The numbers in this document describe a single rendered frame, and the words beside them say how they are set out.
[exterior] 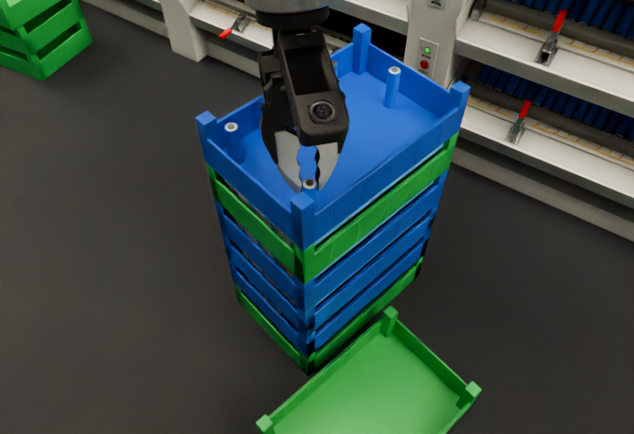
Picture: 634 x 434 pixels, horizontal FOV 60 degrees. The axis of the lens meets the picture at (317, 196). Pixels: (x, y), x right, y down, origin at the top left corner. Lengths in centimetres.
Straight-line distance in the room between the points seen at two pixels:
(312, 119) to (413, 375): 64
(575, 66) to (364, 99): 40
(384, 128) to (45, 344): 73
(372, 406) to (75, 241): 69
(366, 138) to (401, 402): 47
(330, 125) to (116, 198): 87
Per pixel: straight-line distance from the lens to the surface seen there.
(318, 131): 48
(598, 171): 118
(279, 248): 71
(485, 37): 108
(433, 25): 109
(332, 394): 100
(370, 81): 86
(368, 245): 80
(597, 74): 107
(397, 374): 102
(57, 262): 123
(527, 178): 127
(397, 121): 80
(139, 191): 129
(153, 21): 172
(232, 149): 72
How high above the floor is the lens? 95
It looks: 51 degrees down
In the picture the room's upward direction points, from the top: straight up
